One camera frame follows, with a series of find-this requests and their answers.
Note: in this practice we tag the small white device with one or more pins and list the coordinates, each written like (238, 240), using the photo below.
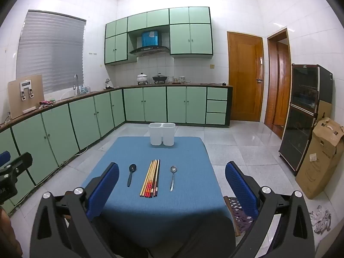
(27, 84)

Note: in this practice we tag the white cooking pot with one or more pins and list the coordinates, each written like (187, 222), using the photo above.
(142, 78)

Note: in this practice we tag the glass jars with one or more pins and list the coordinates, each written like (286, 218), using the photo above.
(182, 79)

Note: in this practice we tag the black glass-front cabinet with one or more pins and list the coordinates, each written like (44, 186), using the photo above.
(298, 139)

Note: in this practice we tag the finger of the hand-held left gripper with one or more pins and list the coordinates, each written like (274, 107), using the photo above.
(18, 165)
(4, 158)

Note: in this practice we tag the blue tablecloth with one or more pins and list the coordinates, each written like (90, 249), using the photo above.
(188, 153)

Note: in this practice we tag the range hood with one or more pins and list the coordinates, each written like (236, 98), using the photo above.
(149, 49)

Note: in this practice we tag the green kitchen cabinets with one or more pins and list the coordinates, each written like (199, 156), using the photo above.
(156, 103)
(199, 37)

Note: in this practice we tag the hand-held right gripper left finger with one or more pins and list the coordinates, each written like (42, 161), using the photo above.
(103, 190)

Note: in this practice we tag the brown water purifier box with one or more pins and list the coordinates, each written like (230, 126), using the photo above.
(14, 96)

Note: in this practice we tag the green upper kitchen cabinets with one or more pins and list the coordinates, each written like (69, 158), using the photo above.
(199, 37)

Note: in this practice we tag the open wooden door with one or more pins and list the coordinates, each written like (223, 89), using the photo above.
(282, 86)

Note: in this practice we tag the bundle of mixed chopsticks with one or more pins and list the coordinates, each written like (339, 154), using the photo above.
(150, 177)

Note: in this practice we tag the chrome faucet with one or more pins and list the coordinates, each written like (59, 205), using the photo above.
(78, 88)

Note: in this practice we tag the white power strip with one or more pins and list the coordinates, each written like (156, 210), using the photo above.
(29, 110)

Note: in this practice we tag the black wok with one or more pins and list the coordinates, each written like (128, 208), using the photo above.
(160, 79)

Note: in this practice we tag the red cloth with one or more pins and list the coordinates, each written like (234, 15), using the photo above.
(46, 103)

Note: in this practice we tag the small kettle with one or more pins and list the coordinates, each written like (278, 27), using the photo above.
(108, 83)

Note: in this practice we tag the white two-compartment utensil holder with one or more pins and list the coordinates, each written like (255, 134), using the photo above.
(161, 137)

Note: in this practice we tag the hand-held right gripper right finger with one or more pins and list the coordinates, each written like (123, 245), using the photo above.
(240, 190)

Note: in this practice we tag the black spoon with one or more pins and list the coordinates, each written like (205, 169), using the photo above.
(132, 168)

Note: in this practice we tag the large cardboard box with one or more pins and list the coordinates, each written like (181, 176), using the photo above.
(319, 172)

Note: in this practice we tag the metal spoon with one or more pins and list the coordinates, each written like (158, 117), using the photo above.
(173, 169)

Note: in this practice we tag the woven seat stool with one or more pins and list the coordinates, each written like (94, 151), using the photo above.
(237, 224)

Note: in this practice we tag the closed wooden door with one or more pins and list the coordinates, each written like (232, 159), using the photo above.
(244, 80)

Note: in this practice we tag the green lower kitchen cabinets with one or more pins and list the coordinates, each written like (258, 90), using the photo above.
(156, 103)

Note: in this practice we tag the grey window blind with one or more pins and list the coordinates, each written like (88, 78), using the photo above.
(51, 53)

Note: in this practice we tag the person's left forearm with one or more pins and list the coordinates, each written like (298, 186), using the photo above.
(6, 233)

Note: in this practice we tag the flat cardboard sheet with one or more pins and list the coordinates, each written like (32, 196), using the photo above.
(323, 110)

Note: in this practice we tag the brown kitchen countertop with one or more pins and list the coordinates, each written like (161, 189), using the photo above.
(161, 85)

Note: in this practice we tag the black ink drawing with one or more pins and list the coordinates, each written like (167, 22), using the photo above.
(319, 219)

